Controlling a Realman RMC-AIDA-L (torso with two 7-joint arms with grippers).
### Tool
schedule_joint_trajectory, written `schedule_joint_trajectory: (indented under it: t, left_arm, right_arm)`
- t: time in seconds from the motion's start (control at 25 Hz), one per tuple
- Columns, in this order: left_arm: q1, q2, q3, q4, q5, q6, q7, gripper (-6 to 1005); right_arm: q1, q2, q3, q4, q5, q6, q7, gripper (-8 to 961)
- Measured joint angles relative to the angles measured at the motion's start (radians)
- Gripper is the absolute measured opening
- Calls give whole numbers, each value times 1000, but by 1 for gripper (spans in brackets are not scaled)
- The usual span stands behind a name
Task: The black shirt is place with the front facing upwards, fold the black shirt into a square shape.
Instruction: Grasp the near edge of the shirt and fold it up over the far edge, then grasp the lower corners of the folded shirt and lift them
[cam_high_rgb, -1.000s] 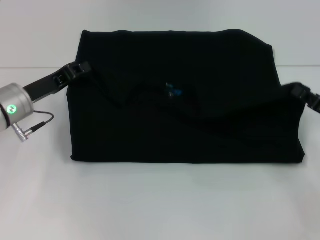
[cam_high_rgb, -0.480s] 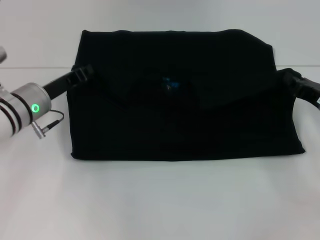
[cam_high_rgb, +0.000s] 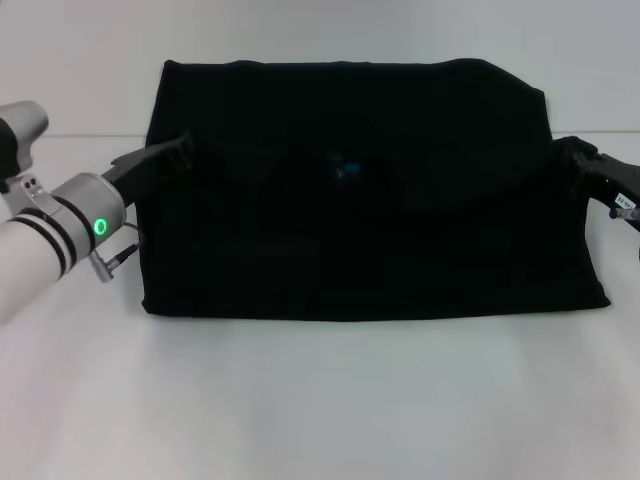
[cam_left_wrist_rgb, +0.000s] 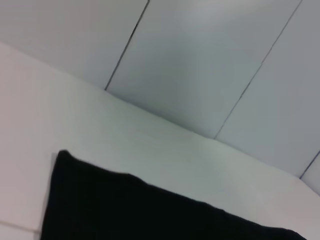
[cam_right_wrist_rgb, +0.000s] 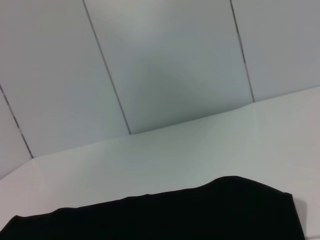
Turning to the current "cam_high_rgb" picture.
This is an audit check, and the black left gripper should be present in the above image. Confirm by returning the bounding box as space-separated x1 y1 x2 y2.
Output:
102 129 197 207

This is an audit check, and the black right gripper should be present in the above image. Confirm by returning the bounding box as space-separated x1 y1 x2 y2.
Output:
553 133 640 214

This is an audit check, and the black shirt with FREE print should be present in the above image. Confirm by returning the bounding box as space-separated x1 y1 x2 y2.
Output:
139 58 612 324

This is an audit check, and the dark red arm cable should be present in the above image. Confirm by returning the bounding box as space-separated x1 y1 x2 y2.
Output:
89 221 145 284

